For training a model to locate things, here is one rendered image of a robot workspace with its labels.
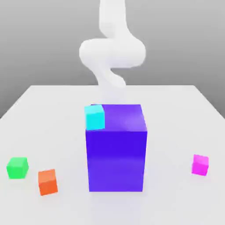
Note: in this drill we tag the small cyan cube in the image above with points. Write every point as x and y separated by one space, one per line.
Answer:
95 117

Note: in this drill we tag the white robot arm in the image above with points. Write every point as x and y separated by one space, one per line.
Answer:
112 52

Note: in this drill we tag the small orange cube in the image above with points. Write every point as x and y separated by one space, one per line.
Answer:
47 182

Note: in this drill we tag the small green cube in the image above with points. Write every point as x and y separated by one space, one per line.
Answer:
17 168

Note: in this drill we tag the small magenta cube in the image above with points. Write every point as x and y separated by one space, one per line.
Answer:
200 165

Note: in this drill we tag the large purple box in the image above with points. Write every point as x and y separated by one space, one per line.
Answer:
116 158

